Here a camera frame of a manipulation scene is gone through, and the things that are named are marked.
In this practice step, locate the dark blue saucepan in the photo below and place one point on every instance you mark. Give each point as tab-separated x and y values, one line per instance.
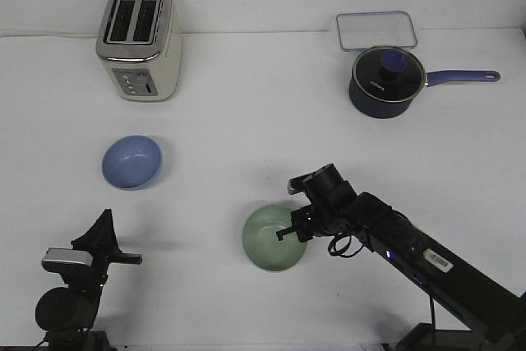
377	107

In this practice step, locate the silver two-slot toaster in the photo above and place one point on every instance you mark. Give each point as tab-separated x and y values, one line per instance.
140	46

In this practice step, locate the blue bowl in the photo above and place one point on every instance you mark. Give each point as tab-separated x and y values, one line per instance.
132	162

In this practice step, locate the glass pot lid blue knob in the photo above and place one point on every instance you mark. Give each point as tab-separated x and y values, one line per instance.
388	74

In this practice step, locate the clear plastic food container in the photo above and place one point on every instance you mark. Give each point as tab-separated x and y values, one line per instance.
361	30

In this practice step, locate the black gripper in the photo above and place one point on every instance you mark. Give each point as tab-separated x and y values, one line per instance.
101	243
324	216

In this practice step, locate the green bowl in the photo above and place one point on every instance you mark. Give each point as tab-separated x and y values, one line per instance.
261	244

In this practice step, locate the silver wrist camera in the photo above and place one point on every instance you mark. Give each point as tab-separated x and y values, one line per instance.
56	258
305	184

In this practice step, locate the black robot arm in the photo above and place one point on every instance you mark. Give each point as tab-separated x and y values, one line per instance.
494	317
67	314

